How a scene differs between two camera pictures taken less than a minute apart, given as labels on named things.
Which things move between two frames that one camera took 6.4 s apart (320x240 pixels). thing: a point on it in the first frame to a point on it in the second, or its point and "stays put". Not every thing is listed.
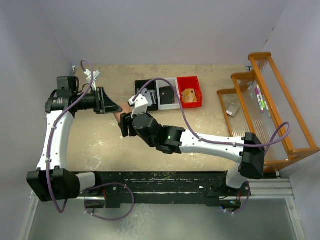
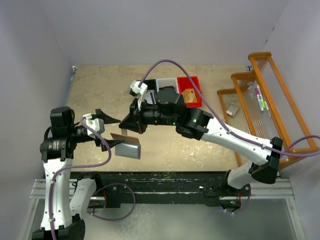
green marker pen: x=265 y=106 stays put
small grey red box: x=232 y=109 stays put
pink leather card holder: x=126 y=108 to x=130 y=148
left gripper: x=103 y=104 to x=107 y=119
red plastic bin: x=190 y=82 stays put
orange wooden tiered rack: x=259 y=106 stays put
